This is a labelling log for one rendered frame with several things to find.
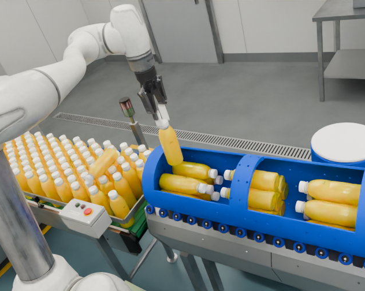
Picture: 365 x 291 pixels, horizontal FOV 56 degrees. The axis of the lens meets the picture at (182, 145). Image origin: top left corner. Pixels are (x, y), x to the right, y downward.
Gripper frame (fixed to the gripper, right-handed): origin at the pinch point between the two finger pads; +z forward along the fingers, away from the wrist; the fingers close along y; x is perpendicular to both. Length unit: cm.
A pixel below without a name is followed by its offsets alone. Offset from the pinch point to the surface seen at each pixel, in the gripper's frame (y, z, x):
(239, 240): -12, 49, -28
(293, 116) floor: 211, 141, 18
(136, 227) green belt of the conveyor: -18, 52, 22
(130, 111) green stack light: 34, 23, 51
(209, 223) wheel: -11.0, 44.6, -15.3
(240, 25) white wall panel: 337, 86, 117
